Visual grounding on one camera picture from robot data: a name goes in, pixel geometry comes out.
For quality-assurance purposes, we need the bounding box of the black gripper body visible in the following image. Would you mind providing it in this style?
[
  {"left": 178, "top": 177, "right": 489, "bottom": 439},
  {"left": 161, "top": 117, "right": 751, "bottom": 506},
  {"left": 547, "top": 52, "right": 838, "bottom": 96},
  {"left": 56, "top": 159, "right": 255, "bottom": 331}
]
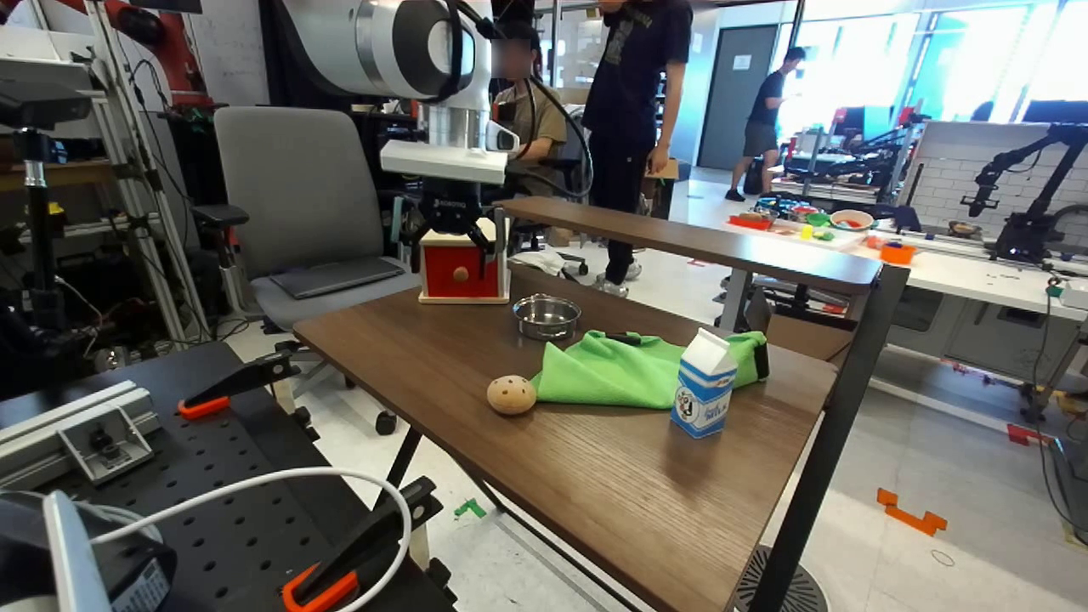
[{"left": 421, "top": 177, "right": 511, "bottom": 237}]

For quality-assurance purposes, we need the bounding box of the red drawer with wooden knob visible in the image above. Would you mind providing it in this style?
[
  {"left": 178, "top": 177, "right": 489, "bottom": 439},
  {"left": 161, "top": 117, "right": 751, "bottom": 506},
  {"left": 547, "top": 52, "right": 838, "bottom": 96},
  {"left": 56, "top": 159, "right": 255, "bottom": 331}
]
[{"left": 426, "top": 240, "right": 502, "bottom": 302}]

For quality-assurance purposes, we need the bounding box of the red box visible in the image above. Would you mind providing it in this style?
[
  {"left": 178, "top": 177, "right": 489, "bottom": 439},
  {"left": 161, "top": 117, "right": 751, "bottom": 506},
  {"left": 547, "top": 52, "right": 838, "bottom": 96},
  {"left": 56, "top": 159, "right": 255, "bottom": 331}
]
[{"left": 416, "top": 228, "right": 516, "bottom": 307}]

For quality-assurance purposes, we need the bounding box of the metal bowl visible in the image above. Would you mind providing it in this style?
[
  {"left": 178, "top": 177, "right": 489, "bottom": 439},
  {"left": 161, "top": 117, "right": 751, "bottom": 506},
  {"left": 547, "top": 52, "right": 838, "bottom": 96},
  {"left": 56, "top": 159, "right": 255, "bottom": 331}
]
[{"left": 506, "top": 289, "right": 587, "bottom": 344}]

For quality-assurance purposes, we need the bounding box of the seated person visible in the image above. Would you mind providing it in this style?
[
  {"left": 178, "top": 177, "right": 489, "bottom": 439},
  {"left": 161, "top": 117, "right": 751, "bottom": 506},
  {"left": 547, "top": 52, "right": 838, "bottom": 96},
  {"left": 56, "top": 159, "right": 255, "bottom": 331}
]
[{"left": 489, "top": 28, "right": 587, "bottom": 200}]

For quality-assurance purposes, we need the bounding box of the grey office chair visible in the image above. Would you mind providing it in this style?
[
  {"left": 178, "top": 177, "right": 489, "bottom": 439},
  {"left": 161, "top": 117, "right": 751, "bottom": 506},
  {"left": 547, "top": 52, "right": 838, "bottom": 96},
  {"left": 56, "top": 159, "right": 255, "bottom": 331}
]
[{"left": 191, "top": 102, "right": 430, "bottom": 439}]

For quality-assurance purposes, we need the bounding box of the tan potato toy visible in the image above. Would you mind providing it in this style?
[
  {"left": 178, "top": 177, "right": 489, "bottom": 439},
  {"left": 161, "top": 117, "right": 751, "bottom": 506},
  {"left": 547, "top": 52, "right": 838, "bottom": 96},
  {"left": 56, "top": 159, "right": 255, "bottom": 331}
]
[{"left": 483, "top": 372, "right": 542, "bottom": 421}]

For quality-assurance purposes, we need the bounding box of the green cloth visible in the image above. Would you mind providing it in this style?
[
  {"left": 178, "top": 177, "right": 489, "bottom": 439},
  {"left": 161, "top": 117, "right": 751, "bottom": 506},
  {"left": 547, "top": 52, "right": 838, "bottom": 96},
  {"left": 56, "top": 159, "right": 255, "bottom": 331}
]
[{"left": 531, "top": 327, "right": 774, "bottom": 416}]

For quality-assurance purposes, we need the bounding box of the wooden raised shelf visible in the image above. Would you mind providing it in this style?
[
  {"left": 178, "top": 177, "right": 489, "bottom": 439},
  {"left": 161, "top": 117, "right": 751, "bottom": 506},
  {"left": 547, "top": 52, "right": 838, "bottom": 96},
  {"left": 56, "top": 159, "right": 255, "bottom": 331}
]
[{"left": 489, "top": 195, "right": 888, "bottom": 299}]

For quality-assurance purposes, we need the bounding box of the standing person in black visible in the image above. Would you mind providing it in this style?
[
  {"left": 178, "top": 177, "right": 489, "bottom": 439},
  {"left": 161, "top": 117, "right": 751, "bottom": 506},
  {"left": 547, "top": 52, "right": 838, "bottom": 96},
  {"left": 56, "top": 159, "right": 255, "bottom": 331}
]
[{"left": 582, "top": 0, "right": 698, "bottom": 287}]

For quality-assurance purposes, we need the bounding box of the white blue milk carton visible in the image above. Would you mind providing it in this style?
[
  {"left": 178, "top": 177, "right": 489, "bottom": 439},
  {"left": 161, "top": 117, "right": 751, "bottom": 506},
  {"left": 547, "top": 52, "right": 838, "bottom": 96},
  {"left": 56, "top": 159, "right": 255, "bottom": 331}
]
[{"left": 669, "top": 327, "right": 741, "bottom": 439}]

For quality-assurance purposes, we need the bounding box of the grey door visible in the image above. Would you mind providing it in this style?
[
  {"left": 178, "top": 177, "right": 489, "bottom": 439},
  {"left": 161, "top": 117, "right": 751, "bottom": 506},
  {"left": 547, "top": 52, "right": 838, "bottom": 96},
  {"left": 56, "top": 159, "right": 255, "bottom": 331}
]
[{"left": 693, "top": 23, "right": 787, "bottom": 172}]

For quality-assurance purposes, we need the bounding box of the small black object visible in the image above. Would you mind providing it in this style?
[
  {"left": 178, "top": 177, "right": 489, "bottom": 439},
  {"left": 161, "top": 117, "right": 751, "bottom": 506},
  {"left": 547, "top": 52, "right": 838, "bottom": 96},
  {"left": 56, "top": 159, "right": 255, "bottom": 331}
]
[{"left": 746, "top": 336, "right": 774, "bottom": 383}]

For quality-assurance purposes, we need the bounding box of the distant walking person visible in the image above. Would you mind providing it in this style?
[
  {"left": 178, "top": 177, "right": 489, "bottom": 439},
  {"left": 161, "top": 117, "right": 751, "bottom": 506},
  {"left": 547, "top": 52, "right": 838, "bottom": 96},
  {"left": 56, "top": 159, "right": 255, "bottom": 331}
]
[{"left": 726, "top": 44, "right": 811, "bottom": 203}]

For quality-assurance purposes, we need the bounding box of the large orange black clamp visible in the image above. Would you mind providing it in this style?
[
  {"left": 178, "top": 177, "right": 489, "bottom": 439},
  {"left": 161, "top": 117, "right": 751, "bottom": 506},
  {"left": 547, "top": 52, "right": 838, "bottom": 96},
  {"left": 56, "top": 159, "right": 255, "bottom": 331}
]
[{"left": 175, "top": 350, "right": 304, "bottom": 426}]

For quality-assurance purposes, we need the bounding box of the metal shelving rack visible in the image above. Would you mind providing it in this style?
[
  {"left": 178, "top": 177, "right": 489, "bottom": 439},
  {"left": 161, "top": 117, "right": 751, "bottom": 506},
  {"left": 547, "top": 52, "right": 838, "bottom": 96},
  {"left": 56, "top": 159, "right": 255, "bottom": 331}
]
[{"left": 0, "top": 0, "right": 218, "bottom": 344}]

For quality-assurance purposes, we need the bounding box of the black perforated table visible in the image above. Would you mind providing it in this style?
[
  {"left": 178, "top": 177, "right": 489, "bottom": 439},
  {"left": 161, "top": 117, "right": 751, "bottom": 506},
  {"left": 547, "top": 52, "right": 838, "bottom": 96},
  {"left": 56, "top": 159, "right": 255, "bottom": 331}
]
[{"left": 0, "top": 336, "right": 457, "bottom": 612}]

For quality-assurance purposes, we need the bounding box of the small orange black clamp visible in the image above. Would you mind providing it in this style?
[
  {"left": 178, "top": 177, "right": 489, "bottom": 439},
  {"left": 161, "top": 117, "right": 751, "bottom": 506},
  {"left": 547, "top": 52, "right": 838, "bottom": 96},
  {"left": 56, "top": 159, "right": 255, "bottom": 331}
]
[{"left": 278, "top": 472, "right": 446, "bottom": 612}]

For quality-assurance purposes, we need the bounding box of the white perforated panel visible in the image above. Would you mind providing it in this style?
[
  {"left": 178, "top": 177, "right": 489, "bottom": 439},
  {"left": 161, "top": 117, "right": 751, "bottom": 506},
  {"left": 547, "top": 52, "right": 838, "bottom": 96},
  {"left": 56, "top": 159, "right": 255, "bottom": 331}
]
[{"left": 907, "top": 120, "right": 1088, "bottom": 247}]

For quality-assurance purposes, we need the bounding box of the orange floor tape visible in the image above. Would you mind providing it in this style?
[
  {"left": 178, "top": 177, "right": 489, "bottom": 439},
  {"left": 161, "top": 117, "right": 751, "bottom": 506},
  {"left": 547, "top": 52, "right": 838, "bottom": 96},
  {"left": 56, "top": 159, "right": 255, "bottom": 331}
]
[{"left": 875, "top": 486, "right": 953, "bottom": 541}]

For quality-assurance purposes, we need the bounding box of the white background table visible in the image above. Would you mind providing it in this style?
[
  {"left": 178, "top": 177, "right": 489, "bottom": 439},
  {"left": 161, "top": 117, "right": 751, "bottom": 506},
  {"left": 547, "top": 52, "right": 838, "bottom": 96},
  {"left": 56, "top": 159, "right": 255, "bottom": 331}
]
[{"left": 871, "top": 232, "right": 1088, "bottom": 389}]

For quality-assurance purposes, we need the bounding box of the white cable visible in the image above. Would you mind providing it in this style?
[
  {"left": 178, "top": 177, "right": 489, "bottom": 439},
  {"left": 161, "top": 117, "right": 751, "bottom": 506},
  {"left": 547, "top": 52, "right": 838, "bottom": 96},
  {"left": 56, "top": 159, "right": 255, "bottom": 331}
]
[{"left": 89, "top": 461, "right": 418, "bottom": 612}]

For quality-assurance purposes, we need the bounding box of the black table leg frame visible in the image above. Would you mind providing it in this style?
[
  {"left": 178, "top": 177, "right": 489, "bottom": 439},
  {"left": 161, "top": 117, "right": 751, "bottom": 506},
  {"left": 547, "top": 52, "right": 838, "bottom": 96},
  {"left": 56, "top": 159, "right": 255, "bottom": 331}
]
[{"left": 741, "top": 266, "right": 915, "bottom": 612}]

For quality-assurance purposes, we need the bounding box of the aluminium extrusion with bracket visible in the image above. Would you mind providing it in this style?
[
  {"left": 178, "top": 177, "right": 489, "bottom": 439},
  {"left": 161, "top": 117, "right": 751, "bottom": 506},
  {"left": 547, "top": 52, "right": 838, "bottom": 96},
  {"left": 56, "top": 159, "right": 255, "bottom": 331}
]
[{"left": 0, "top": 378, "right": 161, "bottom": 489}]

